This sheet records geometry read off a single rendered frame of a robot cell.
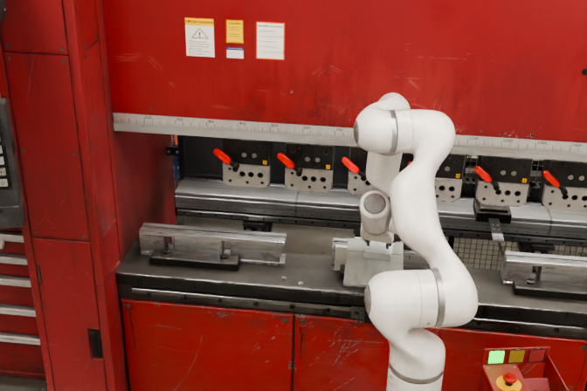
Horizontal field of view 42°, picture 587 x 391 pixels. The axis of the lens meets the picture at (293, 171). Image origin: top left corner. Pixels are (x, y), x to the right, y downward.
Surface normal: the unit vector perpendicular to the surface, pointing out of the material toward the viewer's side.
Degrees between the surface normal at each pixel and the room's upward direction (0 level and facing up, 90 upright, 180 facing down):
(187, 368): 90
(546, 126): 90
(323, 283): 0
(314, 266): 0
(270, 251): 90
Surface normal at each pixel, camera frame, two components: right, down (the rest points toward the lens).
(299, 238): 0.02, -0.90
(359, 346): -0.12, 0.44
